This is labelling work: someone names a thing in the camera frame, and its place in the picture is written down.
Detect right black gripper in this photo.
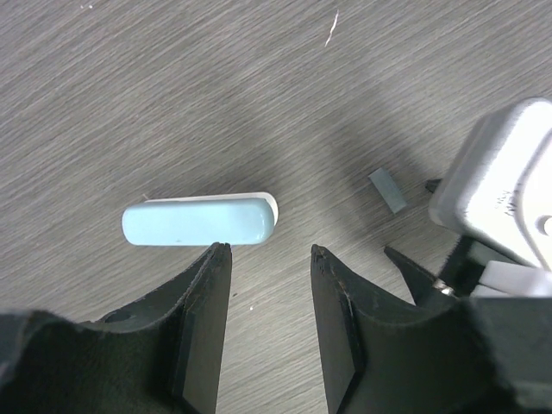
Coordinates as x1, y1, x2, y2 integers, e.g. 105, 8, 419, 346
384, 235, 485, 306

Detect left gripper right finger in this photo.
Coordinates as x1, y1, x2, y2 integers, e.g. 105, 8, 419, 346
310, 245, 551, 413

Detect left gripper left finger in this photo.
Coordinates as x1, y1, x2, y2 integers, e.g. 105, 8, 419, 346
1, 243, 232, 413

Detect light blue stapler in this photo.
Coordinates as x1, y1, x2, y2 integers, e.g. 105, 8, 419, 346
122, 191, 279, 247

